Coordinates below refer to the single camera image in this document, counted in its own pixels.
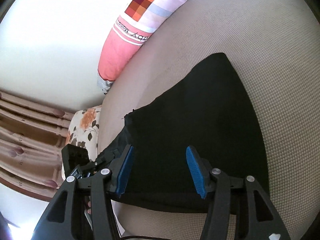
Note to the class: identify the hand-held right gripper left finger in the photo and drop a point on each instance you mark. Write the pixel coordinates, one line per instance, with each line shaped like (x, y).
(123, 175)

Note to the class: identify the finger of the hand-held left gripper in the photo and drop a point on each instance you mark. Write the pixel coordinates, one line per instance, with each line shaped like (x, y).
(106, 158)

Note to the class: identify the pink patchwork bolster pillow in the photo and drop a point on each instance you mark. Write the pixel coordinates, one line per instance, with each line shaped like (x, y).
(120, 57)

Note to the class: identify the person's left hand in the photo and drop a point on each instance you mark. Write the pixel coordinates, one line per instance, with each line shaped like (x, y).
(88, 205)

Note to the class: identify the beige patterned curtain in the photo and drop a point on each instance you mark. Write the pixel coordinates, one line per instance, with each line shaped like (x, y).
(27, 142)

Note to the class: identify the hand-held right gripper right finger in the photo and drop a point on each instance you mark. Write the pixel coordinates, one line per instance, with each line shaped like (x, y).
(196, 172)

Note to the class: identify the floral pillow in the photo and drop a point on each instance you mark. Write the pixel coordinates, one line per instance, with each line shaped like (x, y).
(86, 125)

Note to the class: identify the black pants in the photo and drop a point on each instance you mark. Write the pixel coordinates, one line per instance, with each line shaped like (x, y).
(200, 117)

